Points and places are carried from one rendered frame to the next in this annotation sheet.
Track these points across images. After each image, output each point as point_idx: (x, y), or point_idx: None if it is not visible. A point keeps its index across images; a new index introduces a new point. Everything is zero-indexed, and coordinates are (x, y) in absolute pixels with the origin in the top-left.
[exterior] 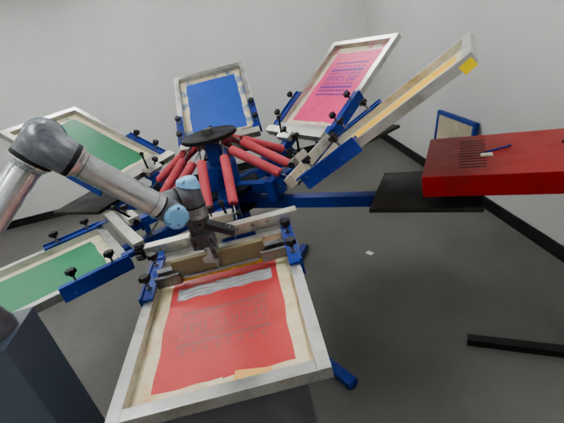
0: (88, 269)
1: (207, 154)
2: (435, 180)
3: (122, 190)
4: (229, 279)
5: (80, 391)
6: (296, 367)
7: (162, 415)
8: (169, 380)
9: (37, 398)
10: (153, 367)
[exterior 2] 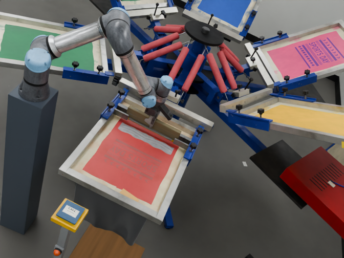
0: (82, 63)
1: (194, 43)
2: (291, 175)
3: (134, 76)
4: (149, 138)
5: (48, 136)
6: (148, 209)
7: (84, 183)
8: (93, 169)
9: (37, 133)
10: (89, 156)
